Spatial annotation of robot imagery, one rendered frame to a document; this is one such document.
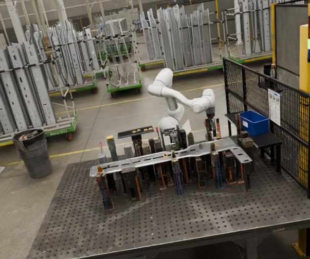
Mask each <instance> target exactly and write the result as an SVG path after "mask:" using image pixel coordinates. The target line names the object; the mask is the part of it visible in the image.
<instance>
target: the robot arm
mask: <svg viewBox="0 0 310 259"><path fill-rule="evenodd" d="M172 77H173V72H172V70H170V69H168V68H164V69H163V70H161V71H160V73H159V74H158V75H157V77H156V79H155V81H154V83H153V84H151V85H149V86H148V92H149V93H150V94H152V95H154V96H157V97H165V98H166V101H167V103H168V115H167V117H163V118H161V119H160V121H159V123H158V126H159V128H161V129H162V132H163V129H167V128H168V129H169V128H174V127H175V130H176V125H177V124H178V123H179V122H180V120H181V118H182V116H183V114H184V111H185V109H184V106H183V105H182V104H180V103H177V102H176V98H177V99H178V100H179V101H180V102H181V103H183V104H184V105H186V106H189V107H191V108H192V110H193V111H194V112H195V113H197V114H199V113H202V112H204V111H205V112H206V115H207V117H208V122H207V123H208V127H209V132H211V131H213V137H216V126H215V121H214V118H213V117H214V116H215V96H214V92H213V90H211V89H206V90H204V91H203V96H202V98H194V99H193V100H188V99H187V98H186V97H184V96H183V95H182V94H181V93H179V92H178V91H175V90H173V89H172ZM212 128H213V130H212Z"/></svg>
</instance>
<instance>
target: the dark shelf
mask: <svg viewBox="0 0 310 259"><path fill-rule="evenodd" d="M242 112H244V111H239V112H234V113H229V114H225V117H226V118H227V119H228V120H229V121H230V122H231V123H232V124H233V125H234V126H235V127H236V118H235V114H239V113H242ZM247 133H248V137H250V138H251V139H252V140H253V144H254V145H255V146H256V147H257V148H258V149H263V148H267V147H271V146H276V145H282V144H283V141H282V140H280V139H279V138H278V137H276V136H275V135H274V134H273V133H271V132H270V131H268V132H266V133H262V134H259V135H256V136H254V135H252V134H251V133H249V132H247Z"/></svg>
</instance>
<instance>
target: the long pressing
mask: <svg viewBox="0 0 310 259"><path fill-rule="evenodd" d="M211 142H214V144H218V146H215V150H216V151H217V152H221V151H226V150H230V148H234V147H238V144H237V143H236V142H235V141H234V140H233V139H232V138H230V137H228V138H223V139H218V140H213V141H208V142H203V143H201V144H202V146H203V148H202V149H199V144H200V143H199V144H194V145H190V146H189V147H188V148H186V149H184V150H180V151H175V153H178V154H176V157H177V159H181V158H186V157H197V156H202V155H207V154H210V151H211V149H210V146H209V145H210V143H211ZM194 149H195V151H190V150H194ZM184 151H187V152H185V153H181V152H184ZM165 153H167V155H170V154H171V152H167V151H163V152H159V153H154V154H148V155H144V156H139V157H134V158H129V159H124V160H119V161H114V162H109V163H105V164H100V166H102V168H107V169H104V170H105V173H106V174H109V173H114V172H120V171H122V169H124V168H129V167H134V166H135V168H139V167H143V166H147V165H152V164H157V163H162V162H166V161H171V156H168V157H167V158H164V157H161V158H156V159H153V158H155V157H160V156H163V154H165ZM145 159H151V160H146V161H144V160H145ZM135 161H140V162H137V163H133V162H135ZM126 163H130V164H127V165H122V164H126ZM108 165H109V166H110V168H108V167H107V166H108ZM116 165H118V166H117V167H114V168H111V167H113V166H116ZM98 166H99V165H95V166H92V167H91V169H90V173H89V176H90V177H95V176H96V172H97V171H98V169H97V167H98Z"/></svg>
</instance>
